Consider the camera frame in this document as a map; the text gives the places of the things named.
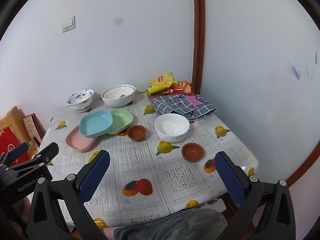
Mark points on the grey checked cloth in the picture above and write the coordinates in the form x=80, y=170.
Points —
x=175, y=105

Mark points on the green square plate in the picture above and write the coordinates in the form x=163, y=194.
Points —
x=122, y=120

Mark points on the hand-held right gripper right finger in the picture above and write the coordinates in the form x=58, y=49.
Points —
x=230, y=180

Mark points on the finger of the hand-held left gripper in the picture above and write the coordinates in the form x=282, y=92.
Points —
x=47, y=152
x=17, y=150

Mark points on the blue square plate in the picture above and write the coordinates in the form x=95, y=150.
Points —
x=96, y=123

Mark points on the blue and white patterned bowl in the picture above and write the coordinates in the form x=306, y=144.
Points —
x=80, y=101

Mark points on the yellow chip bag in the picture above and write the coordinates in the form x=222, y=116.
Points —
x=160, y=83

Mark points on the fruit print lace tablecloth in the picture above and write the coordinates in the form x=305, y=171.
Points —
x=150, y=160

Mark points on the pink square plate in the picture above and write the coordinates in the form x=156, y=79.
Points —
x=77, y=142

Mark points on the brown patterned book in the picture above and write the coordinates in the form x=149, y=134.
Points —
x=32, y=128

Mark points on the wooden door frame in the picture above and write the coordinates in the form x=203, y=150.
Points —
x=198, y=37

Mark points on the light wooden frame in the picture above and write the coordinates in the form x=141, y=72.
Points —
x=11, y=120

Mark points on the white wall switch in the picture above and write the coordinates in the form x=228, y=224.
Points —
x=68, y=24

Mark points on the person's camouflage trouser leg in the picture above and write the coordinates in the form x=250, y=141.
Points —
x=172, y=226

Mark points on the wooden baseboard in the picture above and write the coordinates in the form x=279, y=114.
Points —
x=303, y=162

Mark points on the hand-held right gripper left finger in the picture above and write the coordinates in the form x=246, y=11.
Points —
x=95, y=177

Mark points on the small brown clay bowl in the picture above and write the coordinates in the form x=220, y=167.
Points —
x=192, y=152
x=136, y=132

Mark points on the plain white bowl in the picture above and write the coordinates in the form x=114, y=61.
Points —
x=171, y=127

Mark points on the red chip bag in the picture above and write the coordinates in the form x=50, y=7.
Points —
x=182, y=87

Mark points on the white orange-print bowl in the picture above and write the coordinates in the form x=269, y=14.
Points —
x=117, y=93

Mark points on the large white bowl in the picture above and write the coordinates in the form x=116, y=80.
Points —
x=117, y=103

